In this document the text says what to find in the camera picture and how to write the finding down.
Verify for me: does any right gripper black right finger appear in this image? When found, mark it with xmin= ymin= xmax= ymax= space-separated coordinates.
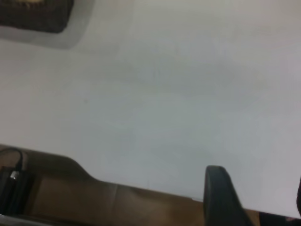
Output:
xmin=295 ymin=176 xmax=301 ymax=220

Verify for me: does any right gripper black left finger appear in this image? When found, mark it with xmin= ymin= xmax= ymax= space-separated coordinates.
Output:
xmin=203 ymin=165 xmax=255 ymax=226

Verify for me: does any dark brown woven basket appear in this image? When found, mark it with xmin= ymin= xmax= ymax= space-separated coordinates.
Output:
xmin=0 ymin=0 xmax=75 ymax=34

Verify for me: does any black device with silver plug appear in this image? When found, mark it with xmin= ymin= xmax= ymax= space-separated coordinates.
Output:
xmin=0 ymin=165 xmax=35 ymax=216

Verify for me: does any thin black cable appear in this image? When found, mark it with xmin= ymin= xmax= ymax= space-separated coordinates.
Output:
xmin=0 ymin=148 xmax=24 ymax=174

